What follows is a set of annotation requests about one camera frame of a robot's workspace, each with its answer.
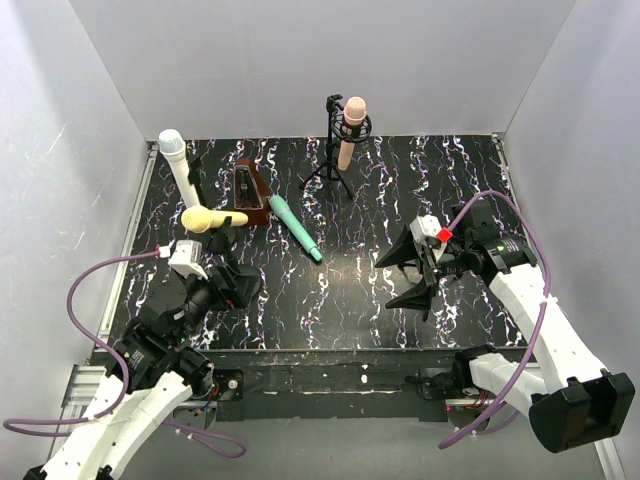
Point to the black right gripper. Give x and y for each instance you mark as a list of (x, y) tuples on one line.
[(432, 265)]

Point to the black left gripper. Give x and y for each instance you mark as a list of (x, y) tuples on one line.
[(226, 279)]

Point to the black round-base clip stand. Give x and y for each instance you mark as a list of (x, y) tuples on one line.
[(195, 177), (221, 242)]

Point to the black tripod clip stand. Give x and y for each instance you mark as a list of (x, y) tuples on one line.
[(420, 296)]

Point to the yellow microphone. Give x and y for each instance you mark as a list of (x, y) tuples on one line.
[(198, 219)]

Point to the mint green microphone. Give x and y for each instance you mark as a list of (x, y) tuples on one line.
[(283, 211)]

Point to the white microphone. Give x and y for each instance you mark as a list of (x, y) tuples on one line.
[(173, 148)]

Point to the pink microphone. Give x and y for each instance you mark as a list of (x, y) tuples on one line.
[(354, 114)]

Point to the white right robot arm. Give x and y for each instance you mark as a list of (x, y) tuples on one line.
[(568, 395)]

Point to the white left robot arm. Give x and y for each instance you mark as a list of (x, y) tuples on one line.
[(154, 371)]

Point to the brown wooden metronome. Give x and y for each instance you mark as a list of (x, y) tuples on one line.
[(251, 195)]

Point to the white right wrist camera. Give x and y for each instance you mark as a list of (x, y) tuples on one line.
[(425, 231)]

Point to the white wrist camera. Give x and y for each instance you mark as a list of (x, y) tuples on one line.
[(186, 260), (425, 231)]

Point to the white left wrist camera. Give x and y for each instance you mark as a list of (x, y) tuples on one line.
[(186, 260)]

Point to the black tripod shock-mount stand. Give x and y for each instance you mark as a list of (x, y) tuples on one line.
[(328, 169)]

